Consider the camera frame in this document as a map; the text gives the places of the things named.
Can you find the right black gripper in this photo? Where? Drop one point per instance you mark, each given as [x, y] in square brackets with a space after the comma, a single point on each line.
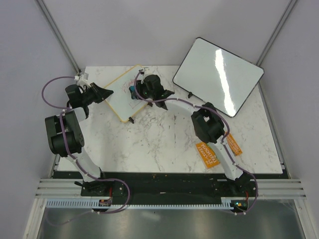
[139, 86]

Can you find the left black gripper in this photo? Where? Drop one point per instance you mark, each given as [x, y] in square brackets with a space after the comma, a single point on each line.
[100, 94]

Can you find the blue whiteboard eraser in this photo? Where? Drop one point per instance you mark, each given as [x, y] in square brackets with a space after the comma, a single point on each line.
[133, 93]

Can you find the yellow framed small whiteboard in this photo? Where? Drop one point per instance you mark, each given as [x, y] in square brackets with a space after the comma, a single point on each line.
[120, 101]

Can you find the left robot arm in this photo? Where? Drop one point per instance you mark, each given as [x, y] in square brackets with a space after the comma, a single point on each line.
[66, 139]

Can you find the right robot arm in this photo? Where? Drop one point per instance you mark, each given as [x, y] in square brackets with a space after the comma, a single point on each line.
[209, 126]

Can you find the black framed large whiteboard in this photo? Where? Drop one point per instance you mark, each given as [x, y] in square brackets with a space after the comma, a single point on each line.
[218, 76]

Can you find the orange treehouse book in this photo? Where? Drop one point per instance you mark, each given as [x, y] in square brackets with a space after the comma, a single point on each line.
[209, 156]

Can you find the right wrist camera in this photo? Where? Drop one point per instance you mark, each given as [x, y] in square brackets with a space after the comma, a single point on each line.
[145, 71]

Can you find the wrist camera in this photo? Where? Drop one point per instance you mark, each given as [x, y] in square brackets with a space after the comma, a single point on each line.
[83, 79]
[145, 71]

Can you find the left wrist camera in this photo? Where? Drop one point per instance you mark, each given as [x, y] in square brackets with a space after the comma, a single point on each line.
[83, 79]

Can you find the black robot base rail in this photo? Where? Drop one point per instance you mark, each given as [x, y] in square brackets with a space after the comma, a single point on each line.
[168, 188]

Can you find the aluminium frame rail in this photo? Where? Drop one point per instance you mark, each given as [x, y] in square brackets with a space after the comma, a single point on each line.
[267, 189]

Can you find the white slotted cable duct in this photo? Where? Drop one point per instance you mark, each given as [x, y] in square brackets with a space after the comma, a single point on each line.
[98, 204]

